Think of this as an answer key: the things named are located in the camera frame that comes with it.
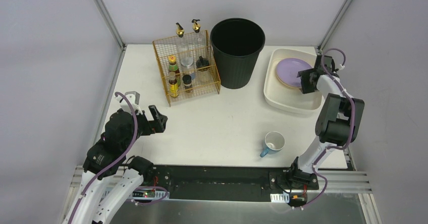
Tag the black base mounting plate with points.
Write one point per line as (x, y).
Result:
(224, 183)

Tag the small black spice jar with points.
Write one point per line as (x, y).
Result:
(187, 81)

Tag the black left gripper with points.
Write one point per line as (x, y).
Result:
(150, 122)

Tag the purple plate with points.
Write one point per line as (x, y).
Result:
(287, 71)

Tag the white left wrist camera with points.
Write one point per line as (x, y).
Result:
(133, 97)

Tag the black lid spice jar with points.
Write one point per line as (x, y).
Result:
(203, 70)

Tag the gold wire basket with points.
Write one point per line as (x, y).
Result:
(166, 47)

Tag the black ribbed trash bin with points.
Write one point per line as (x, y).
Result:
(236, 44)

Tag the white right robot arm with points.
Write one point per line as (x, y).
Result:
(337, 124)

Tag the blue mug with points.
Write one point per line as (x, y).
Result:
(273, 142)

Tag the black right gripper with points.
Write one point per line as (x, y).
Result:
(312, 78)

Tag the white square tub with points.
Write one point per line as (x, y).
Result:
(285, 98)

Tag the clear oil dispenser bottle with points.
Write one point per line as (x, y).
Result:
(181, 43)

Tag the orange plate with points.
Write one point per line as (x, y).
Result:
(293, 83)

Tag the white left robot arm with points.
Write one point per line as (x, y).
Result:
(92, 204)

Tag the small yellow label bottle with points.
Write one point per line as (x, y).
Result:
(173, 85)

